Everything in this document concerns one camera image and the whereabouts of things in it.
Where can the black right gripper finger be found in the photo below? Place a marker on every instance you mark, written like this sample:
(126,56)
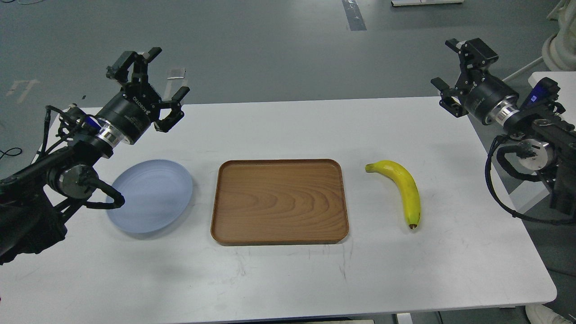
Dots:
(447,95)
(474,55)

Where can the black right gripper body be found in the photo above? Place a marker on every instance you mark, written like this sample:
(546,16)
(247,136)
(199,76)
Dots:
(479,93)

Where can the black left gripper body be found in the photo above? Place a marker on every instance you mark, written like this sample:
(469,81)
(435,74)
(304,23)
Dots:
(131,111)

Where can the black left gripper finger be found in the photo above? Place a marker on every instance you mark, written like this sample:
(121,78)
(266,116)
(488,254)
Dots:
(176,114)
(132,67)

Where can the light blue plate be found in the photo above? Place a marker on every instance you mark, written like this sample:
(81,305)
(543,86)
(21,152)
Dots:
(156,193)

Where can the yellow banana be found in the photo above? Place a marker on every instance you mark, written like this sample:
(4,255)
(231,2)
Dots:
(406,185)

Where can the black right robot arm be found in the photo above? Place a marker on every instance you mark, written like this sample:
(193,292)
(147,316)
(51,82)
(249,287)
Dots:
(501,113)

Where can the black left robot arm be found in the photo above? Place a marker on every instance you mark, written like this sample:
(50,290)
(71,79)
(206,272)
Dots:
(37,201)

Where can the white chair base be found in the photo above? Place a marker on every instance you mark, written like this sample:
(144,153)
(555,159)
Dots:
(559,50)

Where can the brown wooden tray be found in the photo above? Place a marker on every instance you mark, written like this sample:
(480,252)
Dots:
(279,202)

